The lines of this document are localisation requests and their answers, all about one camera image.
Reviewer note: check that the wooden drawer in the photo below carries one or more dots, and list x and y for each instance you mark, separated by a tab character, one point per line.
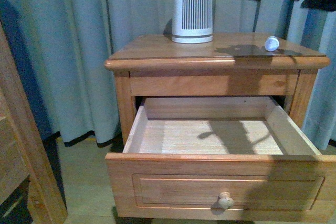
220	158

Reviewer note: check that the wooden bed frame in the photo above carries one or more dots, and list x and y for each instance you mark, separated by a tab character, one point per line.
45	202

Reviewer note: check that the grey curtain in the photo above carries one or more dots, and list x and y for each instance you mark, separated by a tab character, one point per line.
59	47

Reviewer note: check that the white cylindrical air purifier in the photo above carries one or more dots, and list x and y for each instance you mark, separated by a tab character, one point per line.
192	21

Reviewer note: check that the white medicine bottle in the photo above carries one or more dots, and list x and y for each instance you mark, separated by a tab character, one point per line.
272	43

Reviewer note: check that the wooden nightstand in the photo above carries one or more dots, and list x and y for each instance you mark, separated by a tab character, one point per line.
232	64

